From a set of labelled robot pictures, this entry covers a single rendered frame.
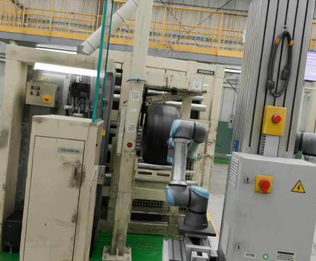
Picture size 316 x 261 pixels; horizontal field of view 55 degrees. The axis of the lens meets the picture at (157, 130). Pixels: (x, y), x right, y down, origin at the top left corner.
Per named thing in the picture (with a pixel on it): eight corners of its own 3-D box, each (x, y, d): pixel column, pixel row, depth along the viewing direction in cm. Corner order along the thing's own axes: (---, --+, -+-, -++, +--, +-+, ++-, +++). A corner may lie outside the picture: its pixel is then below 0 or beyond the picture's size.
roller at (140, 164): (137, 166, 268) (137, 161, 269) (136, 167, 273) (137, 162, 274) (175, 170, 272) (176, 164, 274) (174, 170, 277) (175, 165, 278)
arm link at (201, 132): (212, 119, 193) (194, 153, 235) (195, 117, 192) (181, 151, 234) (213, 135, 187) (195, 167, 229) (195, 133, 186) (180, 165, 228)
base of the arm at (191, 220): (209, 230, 178) (211, 214, 178) (184, 227, 179) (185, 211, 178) (206, 221, 194) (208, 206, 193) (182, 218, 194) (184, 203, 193)
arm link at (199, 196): (209, 213, 180) (212, 190, 179) (187, 211, 179) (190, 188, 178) (205, 206, 192) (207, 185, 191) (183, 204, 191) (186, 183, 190)
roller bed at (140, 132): (121, 155, 313) (124, 126, 312) (121, 153, 328) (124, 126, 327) (139, 157, 316) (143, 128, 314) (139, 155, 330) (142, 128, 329)
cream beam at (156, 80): (143, 85, 298) (145, 70, 297) (141, 87, 323) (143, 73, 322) (202, 92, 305) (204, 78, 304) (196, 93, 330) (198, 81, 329)
